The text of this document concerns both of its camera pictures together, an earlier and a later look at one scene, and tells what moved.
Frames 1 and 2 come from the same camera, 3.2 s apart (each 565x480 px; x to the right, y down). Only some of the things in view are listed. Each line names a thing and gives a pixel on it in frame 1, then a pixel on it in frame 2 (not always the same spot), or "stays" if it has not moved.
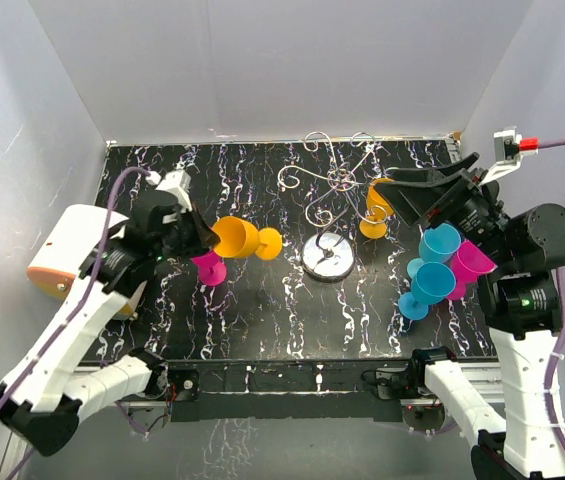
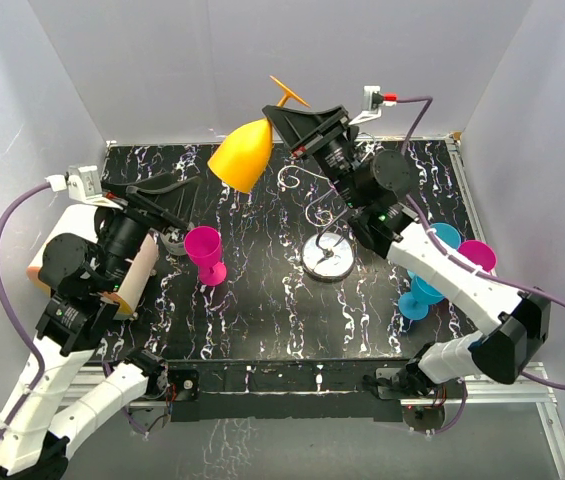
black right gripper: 434,201 → 296,129
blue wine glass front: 430,285 stays
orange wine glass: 239,238 → 240,153
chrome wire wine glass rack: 329,255 stays
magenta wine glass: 212,269 stays
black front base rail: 290,390 stays
